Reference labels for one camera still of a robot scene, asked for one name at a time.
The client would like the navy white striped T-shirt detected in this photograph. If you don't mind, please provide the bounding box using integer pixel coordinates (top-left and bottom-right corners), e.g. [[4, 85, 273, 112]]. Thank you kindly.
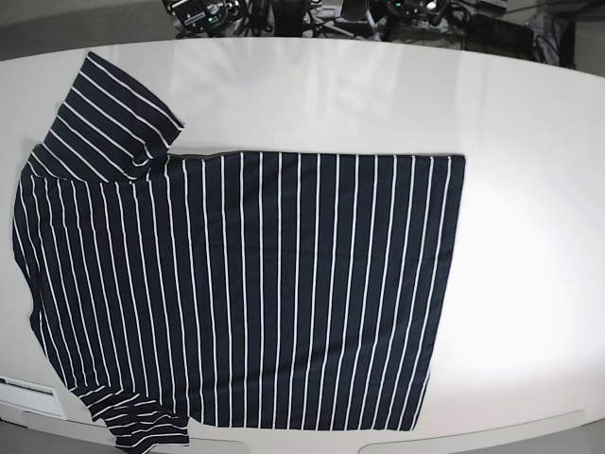
[[12, 53, 466, 453]]

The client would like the black robot arm, viewer right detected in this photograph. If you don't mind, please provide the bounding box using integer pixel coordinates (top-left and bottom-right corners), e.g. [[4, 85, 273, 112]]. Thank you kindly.
[[383, 1, 472, 34]]

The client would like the black robot arm, viewer left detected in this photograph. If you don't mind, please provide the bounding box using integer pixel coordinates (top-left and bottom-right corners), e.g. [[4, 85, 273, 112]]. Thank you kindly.
[[162, 0, 247, 38]]

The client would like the white power strip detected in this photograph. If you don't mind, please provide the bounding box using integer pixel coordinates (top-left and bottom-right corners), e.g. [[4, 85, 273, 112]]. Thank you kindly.
[[304, 4, 384, 41]]

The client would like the black equipment box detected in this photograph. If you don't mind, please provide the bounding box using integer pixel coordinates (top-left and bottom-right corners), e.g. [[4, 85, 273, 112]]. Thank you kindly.
[[466, 14, 534, 54]]

